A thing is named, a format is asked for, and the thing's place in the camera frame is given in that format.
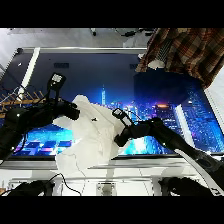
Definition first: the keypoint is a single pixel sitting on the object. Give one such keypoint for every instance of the checked shirt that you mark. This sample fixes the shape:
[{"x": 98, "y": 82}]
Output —
[{"x": 186, "y": 50}]

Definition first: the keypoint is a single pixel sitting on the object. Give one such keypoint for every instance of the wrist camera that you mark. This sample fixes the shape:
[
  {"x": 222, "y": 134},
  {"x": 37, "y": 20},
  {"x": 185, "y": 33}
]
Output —
[
  {"x": 122, "y": 117},
  {"x": 56, "y": 80}
]

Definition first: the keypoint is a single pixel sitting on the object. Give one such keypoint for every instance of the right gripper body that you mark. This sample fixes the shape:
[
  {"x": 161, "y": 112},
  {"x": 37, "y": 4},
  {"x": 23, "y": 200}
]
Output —
[{"x": 125, "y": 134}]

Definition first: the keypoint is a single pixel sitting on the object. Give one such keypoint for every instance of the white garment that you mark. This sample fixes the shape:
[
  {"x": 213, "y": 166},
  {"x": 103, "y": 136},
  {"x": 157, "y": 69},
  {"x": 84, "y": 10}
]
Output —
[{"x": 95, "y": 133}]

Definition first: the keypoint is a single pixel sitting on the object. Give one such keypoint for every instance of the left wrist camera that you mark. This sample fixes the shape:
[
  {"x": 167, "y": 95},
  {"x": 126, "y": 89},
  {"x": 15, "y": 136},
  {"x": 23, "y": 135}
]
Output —
[{"x": 56, "y": 80}]

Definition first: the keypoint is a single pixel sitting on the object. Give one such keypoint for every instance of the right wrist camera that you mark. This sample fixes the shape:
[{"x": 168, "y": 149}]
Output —
[{"x": 122, "y": 117}]

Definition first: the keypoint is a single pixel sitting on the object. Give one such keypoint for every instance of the silver frame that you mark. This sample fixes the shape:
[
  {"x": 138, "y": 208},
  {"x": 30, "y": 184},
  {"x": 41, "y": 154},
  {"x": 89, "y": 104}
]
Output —
[{"x": 110, "y": 166}]

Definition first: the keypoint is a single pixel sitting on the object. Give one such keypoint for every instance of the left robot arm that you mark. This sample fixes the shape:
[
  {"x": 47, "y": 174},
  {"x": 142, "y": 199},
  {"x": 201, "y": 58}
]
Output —
[{"x": 20, "y": 121}]

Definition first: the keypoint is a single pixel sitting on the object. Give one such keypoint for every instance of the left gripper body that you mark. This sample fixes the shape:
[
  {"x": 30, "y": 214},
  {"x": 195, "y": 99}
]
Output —
[{"x": 68, "y": 110}]

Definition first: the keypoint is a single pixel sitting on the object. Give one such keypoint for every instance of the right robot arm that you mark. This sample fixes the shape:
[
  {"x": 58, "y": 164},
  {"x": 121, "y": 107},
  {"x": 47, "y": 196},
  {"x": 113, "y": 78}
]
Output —
[{"x": 180, "y": 140}]

